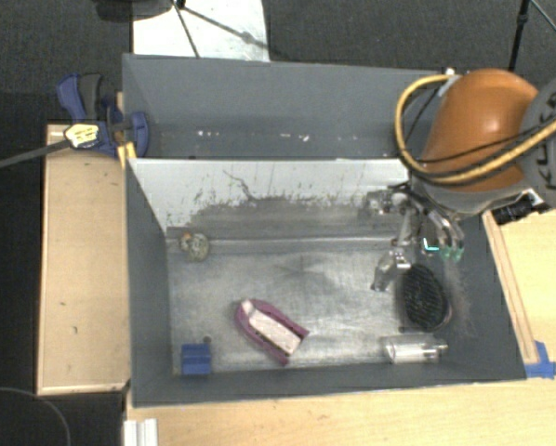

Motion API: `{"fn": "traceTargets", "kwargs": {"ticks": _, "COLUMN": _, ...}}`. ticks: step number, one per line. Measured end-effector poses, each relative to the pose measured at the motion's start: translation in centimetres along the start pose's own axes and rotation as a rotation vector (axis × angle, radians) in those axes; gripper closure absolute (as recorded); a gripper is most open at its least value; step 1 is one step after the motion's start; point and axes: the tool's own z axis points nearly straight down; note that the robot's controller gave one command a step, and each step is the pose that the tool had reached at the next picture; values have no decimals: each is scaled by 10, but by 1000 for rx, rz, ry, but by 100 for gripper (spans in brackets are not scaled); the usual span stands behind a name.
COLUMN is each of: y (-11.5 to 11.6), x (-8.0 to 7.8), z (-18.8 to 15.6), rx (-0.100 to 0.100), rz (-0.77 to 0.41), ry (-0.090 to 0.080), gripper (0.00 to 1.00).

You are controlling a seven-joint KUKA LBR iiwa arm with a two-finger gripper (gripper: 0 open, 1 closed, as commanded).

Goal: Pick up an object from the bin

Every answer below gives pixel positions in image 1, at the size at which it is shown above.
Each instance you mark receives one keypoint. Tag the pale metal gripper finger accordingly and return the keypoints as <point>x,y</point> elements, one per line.
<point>401,260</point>
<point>381,274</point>

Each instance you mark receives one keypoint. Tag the pale wood flat board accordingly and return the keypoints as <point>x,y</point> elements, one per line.
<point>85,267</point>

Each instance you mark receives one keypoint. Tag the blue block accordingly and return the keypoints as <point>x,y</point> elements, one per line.
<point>195,359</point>

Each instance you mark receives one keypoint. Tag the grey mottled ball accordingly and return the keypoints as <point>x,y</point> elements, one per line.
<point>194,246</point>

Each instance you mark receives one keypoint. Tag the grey metal bin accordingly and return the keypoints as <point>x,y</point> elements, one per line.
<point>278,277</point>

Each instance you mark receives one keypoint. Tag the black oval brush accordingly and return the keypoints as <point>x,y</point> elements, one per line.
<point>423,304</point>

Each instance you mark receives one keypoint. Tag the black cylinder on white bracket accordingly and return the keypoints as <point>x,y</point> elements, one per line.
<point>515,209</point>

